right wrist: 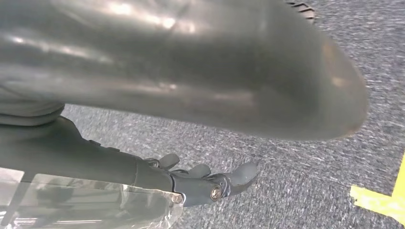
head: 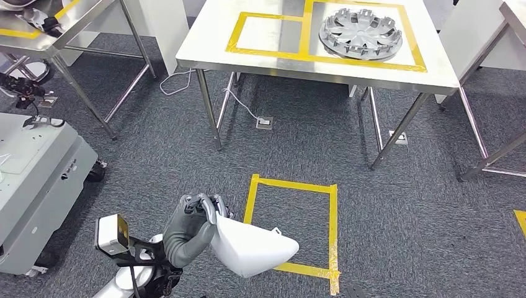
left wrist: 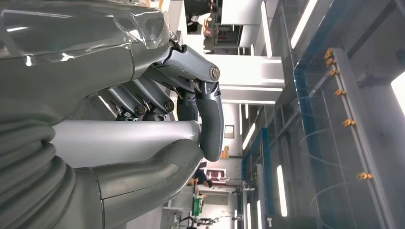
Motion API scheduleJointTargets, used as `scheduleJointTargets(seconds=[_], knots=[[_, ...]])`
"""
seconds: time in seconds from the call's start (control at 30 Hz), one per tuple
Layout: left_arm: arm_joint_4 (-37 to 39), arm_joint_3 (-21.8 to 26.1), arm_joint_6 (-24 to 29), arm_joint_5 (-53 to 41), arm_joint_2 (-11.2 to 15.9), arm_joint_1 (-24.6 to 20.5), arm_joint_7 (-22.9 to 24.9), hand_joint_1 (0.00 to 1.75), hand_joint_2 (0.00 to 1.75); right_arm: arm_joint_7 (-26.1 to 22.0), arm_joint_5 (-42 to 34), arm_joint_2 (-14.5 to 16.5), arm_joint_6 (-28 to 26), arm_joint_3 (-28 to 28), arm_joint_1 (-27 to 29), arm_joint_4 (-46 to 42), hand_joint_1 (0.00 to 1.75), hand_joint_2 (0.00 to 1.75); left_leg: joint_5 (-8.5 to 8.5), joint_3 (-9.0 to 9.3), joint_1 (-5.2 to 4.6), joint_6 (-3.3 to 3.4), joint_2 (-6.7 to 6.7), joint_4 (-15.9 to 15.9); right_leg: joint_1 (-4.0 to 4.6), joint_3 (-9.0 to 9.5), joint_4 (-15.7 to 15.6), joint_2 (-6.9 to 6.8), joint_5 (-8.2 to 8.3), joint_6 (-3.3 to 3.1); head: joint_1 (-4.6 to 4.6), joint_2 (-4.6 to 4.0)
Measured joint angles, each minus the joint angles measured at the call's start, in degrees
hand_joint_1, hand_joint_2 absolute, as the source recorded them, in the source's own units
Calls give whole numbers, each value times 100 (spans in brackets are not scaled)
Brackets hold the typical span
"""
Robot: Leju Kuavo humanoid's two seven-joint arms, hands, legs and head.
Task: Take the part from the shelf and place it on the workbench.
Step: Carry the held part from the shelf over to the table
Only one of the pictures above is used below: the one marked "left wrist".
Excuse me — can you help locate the person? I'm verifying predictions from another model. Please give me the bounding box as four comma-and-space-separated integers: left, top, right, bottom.
189, 168, 213, 190

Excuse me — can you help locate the glass partition panel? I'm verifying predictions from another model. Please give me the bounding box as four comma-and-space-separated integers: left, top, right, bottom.
293, 47, 396, 229

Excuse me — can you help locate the blue metal frame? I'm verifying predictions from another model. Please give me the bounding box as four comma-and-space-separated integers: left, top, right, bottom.
241, 127, 275, 216

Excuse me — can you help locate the ceiling light strip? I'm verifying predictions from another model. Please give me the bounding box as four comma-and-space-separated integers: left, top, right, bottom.
290, 0, 318, 50
260, 0, 273, 59
242, 123, 256, 150
277, 165, 288, 218

